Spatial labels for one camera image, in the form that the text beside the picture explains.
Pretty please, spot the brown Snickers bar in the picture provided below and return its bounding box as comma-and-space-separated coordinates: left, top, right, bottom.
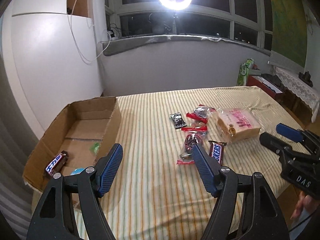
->
208, 140, 227, 165

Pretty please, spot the green candy packet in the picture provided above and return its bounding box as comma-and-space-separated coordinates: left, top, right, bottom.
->
89, 142, 100, 155

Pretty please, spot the dark Snickers bar Chinese label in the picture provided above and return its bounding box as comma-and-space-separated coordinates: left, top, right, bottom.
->
44, 151, 69, 177

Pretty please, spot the packaged sliced bread loaf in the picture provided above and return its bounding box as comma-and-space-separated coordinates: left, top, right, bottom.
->
216, 108, 261, 143

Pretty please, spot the dark bun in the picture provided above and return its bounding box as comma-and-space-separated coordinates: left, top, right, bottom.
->
193, 105, 216, 119

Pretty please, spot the small black snack packet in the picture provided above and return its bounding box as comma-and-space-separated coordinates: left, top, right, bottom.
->
170, 112, 187, 129

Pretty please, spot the person's right hand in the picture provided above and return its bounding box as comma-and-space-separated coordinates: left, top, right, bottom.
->
291, 191, 318, 219

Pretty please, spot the white lace covered side table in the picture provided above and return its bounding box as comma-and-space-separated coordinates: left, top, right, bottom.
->
268, 60, 319, 123

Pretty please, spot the red clear pretzel packet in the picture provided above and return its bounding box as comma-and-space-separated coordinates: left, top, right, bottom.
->
176, 125, 208, 165

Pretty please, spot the brown cardboard box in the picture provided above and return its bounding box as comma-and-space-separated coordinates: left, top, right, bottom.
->
23, 97, 121, 192

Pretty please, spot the red storage box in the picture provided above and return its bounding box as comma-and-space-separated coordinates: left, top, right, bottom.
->
246, 75, 284, 102

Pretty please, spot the dark figurine on side table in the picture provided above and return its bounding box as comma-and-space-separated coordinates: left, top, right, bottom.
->
298, 71, 313, 87

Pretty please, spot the green white shopping bag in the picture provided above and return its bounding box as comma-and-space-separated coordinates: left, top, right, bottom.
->
236, 59, 254, 86

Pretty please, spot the green yellow wall poster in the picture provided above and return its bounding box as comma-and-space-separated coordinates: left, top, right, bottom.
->
271, 0, 307, 71

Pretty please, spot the white cable on wall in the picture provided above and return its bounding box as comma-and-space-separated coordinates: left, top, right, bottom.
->
67, 0, 112, 65

